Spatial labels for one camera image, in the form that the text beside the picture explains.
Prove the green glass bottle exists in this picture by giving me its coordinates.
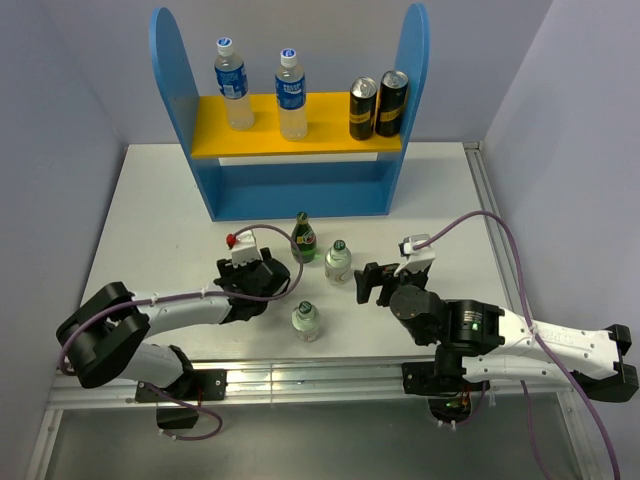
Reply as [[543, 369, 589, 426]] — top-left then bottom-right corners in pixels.
[[291, 211, 317, 263]]

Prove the Pocari Sweat bottle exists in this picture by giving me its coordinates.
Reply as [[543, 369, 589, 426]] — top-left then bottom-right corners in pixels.
[[275, 48, 307, 141], [214, 37, 254, 131]]

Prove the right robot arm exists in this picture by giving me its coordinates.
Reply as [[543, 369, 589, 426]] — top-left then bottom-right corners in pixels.
[[354, 262, 639, 403]]

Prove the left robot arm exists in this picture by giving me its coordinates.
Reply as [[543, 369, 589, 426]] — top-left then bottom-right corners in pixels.
[[56, 248, 290, 399]]

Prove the blue and yellow shelf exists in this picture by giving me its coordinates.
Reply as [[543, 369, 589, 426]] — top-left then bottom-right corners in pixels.
[[149, 3, 430, 221]]

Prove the clear glass bottle rear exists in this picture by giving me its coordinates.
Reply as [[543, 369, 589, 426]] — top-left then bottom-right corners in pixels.
[[324, 239, 352, 284]]

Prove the clear glass bottle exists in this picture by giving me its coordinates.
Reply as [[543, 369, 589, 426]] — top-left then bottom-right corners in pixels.
[[324, 239, 352, 284], [291, 301, 320, 343]]

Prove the clear glass bottle front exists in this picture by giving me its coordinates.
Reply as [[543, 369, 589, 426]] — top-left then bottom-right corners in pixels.
[[291, 301, 320, 343]]

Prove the black can left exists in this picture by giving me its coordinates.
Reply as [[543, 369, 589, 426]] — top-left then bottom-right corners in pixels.
[[349, 77, 377, 141]]

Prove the black can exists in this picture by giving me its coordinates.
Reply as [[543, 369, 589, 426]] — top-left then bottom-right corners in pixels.
[[375, 70, 408, 137], [349, 77, 377, 141]]

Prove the black can right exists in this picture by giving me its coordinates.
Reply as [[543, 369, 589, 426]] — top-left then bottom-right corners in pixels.
[[375, 70, 408, 137]]

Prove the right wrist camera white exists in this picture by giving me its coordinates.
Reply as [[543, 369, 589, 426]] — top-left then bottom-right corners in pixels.
[[394, 234, 436, 277]]

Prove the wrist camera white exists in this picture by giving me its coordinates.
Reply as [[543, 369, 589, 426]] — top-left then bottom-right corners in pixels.
[[226, 230, 262, 268], [394, 234, 436, 277]]

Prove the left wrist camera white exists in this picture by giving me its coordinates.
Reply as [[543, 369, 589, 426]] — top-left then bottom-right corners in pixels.
[[226, 230, 262, 268]]

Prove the aluminium front rail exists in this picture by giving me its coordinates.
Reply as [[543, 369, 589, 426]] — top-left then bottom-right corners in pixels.
[[44, 352, 574, 409]]

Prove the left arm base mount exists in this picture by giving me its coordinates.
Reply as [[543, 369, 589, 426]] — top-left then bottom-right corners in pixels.
[[134, 367, 229, 431]]

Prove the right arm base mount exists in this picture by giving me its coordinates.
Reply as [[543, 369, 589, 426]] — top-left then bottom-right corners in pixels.
[[401, 361, 490, 431]]

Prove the aluminium side rail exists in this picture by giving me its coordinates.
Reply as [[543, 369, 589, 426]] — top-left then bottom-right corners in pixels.
[[463, 142, 524, 314]]

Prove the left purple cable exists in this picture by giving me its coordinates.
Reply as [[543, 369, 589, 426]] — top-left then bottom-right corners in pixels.
[[58, 224, 304, 441]]

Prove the purple cable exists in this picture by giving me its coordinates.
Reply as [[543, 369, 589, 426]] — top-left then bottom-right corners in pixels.
[[419, 210, 621, 480], [58, 224, 304, 441]]

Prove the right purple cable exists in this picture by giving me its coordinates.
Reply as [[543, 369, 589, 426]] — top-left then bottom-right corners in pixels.
[[419, 210, 621, 480]]

